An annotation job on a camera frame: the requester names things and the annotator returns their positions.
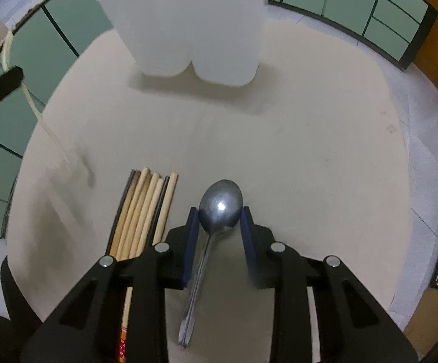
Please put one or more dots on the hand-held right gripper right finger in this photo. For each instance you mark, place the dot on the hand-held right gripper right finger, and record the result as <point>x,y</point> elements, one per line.
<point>248,242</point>

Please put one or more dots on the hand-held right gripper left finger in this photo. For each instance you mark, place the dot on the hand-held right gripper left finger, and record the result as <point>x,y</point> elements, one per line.
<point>189,245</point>

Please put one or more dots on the metal spoon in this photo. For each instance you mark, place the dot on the metal spoon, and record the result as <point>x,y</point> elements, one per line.
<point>220,206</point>

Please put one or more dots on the row of chopsticks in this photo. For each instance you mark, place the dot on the row of chopsticks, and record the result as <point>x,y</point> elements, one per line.
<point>143,211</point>

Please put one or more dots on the white utensil holder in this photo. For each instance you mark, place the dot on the white utensil holder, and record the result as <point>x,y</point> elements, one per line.
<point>203,26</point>

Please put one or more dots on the green base cabinets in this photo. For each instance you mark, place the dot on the green base cabinets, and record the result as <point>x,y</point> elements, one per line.
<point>33,53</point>

